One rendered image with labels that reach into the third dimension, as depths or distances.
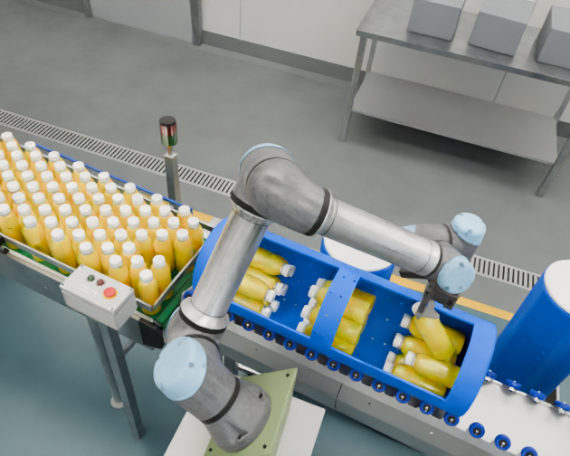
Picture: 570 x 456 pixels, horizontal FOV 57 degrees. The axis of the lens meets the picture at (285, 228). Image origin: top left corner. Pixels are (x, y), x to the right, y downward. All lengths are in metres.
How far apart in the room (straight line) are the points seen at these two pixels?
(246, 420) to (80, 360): 1.82
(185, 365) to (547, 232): 3.22
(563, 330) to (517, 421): 0.41
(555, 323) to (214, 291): 1.31
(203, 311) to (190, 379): 0.16
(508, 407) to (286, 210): 1.13
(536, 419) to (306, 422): 0.78
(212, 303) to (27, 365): 1.88
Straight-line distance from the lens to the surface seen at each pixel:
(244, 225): 1.06
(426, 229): 1.20
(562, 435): 1.87
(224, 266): 1.10
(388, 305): 1.74
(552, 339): 2.12
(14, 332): 3.06
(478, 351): 1.51
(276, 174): 0.94
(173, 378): 1.07
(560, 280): 2.09
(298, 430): 1.37
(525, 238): 3.83
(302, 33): 4.83
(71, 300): 1.74
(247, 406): 1.14
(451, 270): 1.07
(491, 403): 1.81
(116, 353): 1.96
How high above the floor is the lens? 2.40
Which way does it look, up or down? 46 degrees down
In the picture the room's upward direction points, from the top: 7 degrees clockwise
